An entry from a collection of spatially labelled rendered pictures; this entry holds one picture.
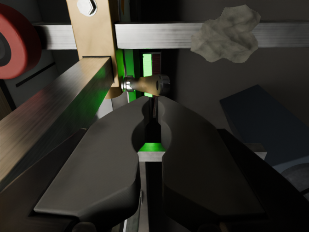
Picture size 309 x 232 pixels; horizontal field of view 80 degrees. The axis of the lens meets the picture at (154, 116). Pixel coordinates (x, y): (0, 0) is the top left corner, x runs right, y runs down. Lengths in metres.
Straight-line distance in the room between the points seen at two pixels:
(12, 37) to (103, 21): 0.10
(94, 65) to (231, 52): 0.17
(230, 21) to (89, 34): 0.17
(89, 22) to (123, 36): 0.04
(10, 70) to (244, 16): 0.28
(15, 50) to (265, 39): 0.30
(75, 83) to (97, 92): 0.03
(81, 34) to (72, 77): 0.08
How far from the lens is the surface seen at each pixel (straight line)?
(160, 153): 0.41
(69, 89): 0.17
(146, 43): 0.26
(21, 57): 0.27
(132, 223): 0.65
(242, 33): 0.27
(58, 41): 0.29
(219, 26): 0.26
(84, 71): 0.21
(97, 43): 0.26
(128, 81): 0.28
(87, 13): 0.25
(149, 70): 0.44
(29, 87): 0.49
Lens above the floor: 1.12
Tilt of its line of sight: 58 degrees down
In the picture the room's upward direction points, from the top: 178 degrees counter-clockwise
